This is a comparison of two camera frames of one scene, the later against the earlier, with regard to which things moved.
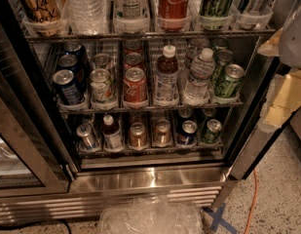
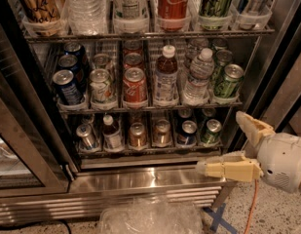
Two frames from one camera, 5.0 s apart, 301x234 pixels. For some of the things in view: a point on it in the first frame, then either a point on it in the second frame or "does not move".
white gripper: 293,39 to 282,160
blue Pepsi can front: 70,89 does not move
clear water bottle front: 198,88 does not move
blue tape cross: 218,219 does not move
